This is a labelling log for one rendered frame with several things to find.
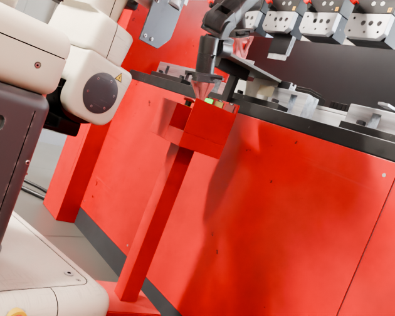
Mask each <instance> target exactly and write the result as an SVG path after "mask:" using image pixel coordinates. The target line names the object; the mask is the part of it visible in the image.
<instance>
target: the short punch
mask: <svg viewBox="0 0 395 316"><path fill-rule="evenodd" d="M295 40H296V37H294V36H290V35H282V34H275V35H274V37H273V40H272V42H271V45H270V47H269V50H268V53H269V54H268V57H267V58H271V59H276V60H284V61H285V60H286V58H287V57H288V56H289V55H290V52H291V50H292V47H293V44H294V42H295Z"/></svg>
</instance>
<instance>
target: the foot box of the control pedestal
mask: <svg viewBox="0 0 395 316"><path fill-rule="evenodd" d="M96 282H97V283H99V284H100V285H101V286H102V287H103V288H104V289H105V290H106V291H107V293H108V296H109V300H110V302H109V308H108V311H107V314H106V316H161V314H160V313H159V311H158V310H157V309H156V308H155V307H154V305H153V304H152V303H151V301H150V300H149V299H148V298H147V297H146V296H145V294H144V293H143V291H142V290H140V293H139V296H138V298H137V301H136V302H131V301H122V300H120V299H119V298H118V296H117V295H116V293H115V292H114V290H115V287H116V285H117V282H105V281H98V280H96Z"/></svg>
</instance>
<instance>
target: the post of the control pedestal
mask: <svg viewBox="0 0 395 316"><path fill-rule="evenodd" d="M193 153H194V151H193V150H189V149H186V148H183V147H180V146H178V145H176V144H174V143H172V142H171V144H170V146H169V149H168V151H167V154H166V157H165V159H164V162H163V164H162V167H161V170H160V172H159V175H158V177H157V180H156V182H155V185H154V188H153V190H152V193H151V195H150V198H149V202H148V203H147V206H146V209H145V211H144V214H143V217H142V219H141V222H140V224H139V227H138V230H137V232H136V235H135V238H134V240H133V243H132V246H131V248H130V251H129V253H128V256H127V259H126V261H125V264H124V267H123V269H122V272H121V274H120V277H119V279H118V282H117V285H116V287H115V290H114V292H115V293H116V295H117V296H118V298H119V299H120V300H122V301H131V302H136V301H137V298H138V296H139V293H140V290H141V288H142V285H143V282H144V280H145V277H146V275H147V272H148V270H149V267H150V264H151V262H152V259H153V257H154V254H155V251H156V249H157V246H158V244H159V241H160V239H161V236H162V233H163V231H164V228H165V226H166V223H167V220H168V218H169V215H170V213H171V210H172V207H173V205H174V202H175V200H176V197H177V194H178V192H179V190H180V187H181V184H182V182H183V179H184V176H185V175H186V171H187V168H188V167H189V163H190V161H191V159H192V156H193Z"/></svg>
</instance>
